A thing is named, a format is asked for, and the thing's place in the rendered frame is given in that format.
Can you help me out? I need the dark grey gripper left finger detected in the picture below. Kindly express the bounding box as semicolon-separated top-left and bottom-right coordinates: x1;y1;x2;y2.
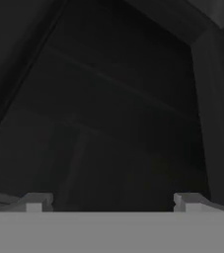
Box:
0;192;54;212

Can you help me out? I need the black microwave door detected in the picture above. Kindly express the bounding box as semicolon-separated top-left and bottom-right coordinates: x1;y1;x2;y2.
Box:
0;0;207;212

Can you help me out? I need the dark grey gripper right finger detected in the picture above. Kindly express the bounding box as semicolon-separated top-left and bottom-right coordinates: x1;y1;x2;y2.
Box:
173;192;224;212

